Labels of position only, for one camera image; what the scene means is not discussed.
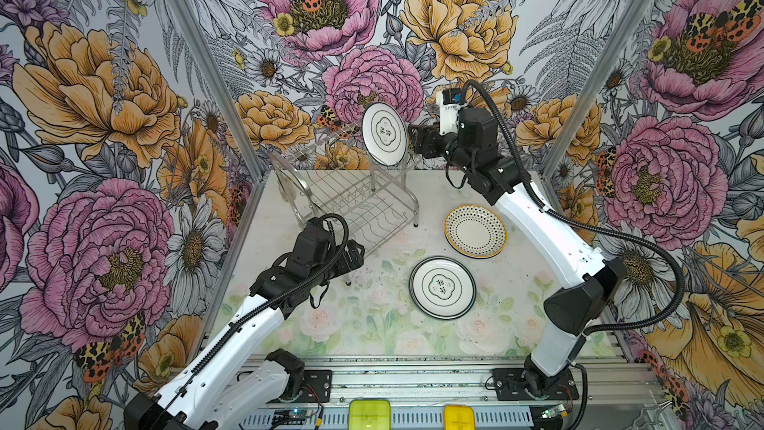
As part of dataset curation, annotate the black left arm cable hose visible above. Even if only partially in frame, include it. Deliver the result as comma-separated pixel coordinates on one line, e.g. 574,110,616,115
172,213,351,407

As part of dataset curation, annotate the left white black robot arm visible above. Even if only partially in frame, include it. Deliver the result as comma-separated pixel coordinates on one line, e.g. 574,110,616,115
123,213,365,429

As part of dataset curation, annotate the green plastic box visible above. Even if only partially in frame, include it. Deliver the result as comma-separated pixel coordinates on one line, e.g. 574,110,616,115
347,399,392,430

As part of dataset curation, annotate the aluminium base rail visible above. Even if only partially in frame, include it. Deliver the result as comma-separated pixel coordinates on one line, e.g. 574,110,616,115
157,353,664,430

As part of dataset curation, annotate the black corrugated cable hose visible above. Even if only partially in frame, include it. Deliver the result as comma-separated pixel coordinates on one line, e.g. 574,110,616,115
458,78,686,336

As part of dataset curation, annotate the yellow plastic box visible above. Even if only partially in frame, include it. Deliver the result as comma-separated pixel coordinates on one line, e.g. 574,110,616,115
443,405,477,430

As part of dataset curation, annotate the white plate yellow rim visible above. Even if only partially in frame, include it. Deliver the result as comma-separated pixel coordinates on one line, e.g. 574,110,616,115
444,204,507,260

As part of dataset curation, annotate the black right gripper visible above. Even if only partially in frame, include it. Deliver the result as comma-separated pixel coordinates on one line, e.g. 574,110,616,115
407,123,477,175

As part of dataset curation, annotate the white plate teal rim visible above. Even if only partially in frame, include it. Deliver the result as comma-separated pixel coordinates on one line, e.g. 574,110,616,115
409,256,478,321

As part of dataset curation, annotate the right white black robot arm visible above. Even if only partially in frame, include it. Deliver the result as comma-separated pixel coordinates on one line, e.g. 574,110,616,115
408,89,626,398

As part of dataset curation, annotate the silver metal dish rack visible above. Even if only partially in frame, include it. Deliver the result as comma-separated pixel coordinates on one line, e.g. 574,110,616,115
270,152,420,253

